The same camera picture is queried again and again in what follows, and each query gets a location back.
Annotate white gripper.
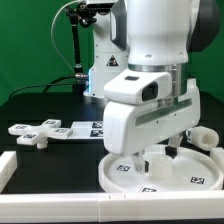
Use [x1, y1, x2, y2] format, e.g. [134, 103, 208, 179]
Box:
[103, 79, 200, 174]

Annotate white round table top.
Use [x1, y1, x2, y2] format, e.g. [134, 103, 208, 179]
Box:
[98, 145, 223, 193]

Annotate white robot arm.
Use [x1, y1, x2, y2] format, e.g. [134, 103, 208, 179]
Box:
[86, 0, 221, 173]

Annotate white marker tag plate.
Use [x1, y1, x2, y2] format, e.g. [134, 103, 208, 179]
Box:
[69, 121, 103, 140]

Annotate white cross-shaped table base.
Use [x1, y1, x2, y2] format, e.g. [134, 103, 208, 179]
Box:
[8, 119, 73, 149]

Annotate white U-shaped border frame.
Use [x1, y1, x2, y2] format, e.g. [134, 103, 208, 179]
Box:
[0, 147, 224, 223]

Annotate black cables on table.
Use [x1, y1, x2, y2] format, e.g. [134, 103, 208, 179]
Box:
[7, 75, 87, 101]

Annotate grey camera cable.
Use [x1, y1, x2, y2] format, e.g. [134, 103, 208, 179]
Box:
[50, 0, 83, 76]

